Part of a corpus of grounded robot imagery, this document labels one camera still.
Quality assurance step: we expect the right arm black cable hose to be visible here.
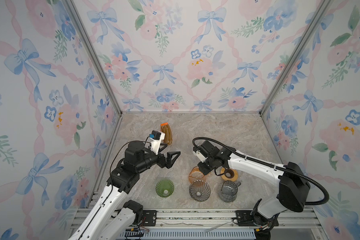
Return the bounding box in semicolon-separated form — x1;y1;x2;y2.
192;137;330;206

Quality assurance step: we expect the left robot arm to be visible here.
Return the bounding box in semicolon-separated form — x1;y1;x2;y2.
71;141;181;240

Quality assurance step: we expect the aluminium corner post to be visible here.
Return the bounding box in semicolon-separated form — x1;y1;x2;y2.
259;0;333;117
62;0;122;118

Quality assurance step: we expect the grey ribbed dripper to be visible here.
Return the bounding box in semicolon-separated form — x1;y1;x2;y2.
189;180;211;202

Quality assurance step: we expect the right aluminium corner post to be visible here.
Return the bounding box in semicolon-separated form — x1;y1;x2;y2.
259;0;333;117

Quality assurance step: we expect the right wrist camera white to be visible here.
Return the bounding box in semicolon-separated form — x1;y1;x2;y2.
193;147;207;163

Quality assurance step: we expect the aluminium mounting rail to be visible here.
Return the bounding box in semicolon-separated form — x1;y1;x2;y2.
64;208;329;240

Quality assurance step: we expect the green ribbed dripper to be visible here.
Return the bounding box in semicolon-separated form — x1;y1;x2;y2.
155;179;175;198

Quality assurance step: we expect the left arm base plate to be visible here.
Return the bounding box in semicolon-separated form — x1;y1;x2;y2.
132;210;158;227

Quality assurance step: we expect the coffee filter pack orange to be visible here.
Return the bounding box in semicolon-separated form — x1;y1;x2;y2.
161;123;173;145

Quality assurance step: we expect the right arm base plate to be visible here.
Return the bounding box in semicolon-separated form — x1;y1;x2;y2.
235;209;279;227

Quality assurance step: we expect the orange glass carafe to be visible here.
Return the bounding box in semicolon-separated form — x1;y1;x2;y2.
188;167;207;184

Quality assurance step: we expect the left aluminium corner post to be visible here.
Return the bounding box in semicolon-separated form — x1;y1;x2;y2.
62;0;122;118

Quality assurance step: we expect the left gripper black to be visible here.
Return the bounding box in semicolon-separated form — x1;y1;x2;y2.
135;143;180;174

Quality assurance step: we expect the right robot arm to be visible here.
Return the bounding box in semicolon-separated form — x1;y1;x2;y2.
193;142;311;232

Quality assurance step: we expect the near wooden dripper ring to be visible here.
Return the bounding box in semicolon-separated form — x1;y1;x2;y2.
220;167;239;183

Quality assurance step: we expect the grey glass carafe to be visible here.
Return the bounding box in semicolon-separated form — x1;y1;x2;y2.
218;181;241;203

